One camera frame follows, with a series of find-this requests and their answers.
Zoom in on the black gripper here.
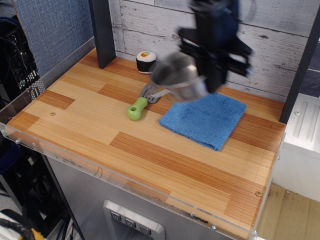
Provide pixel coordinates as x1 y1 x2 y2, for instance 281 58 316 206
178 9 252 93

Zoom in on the stainless steel pot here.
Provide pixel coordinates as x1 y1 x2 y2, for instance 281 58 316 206
150 52 209 102

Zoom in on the green handled grey spatula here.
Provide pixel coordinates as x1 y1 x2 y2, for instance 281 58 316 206
126 83 160 121

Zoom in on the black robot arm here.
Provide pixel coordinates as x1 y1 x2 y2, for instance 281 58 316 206
178 0 253 93

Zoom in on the blue folded towel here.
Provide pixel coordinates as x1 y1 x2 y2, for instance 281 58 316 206
159 93 247 151

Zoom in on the plush sushi roll toy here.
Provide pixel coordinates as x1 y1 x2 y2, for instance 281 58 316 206
136 51 157 74

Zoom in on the clear acrylic table guard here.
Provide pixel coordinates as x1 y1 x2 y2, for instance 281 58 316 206
0 47 285 239

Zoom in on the white appliance on right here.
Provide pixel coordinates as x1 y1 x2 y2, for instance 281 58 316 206
272 93 320 201

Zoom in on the silver toy fridge cabinet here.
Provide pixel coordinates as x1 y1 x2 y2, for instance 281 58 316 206
47 157 253 240

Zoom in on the grey dispenser button panel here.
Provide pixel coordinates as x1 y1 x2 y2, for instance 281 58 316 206
103 199 166 240

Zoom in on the yellow black object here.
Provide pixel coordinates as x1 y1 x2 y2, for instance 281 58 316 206
0 218 45 240

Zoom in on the dark grey right post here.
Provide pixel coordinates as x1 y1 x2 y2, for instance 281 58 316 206
279 8 320 124

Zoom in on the dark grey post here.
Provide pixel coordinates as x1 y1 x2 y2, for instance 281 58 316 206
88 0 116 69
279 8 320 124

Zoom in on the dark grey left post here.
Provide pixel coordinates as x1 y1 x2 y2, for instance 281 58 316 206
88 0 116 69

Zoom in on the black crate with cables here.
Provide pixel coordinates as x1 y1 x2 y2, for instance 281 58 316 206
0 16 40 108

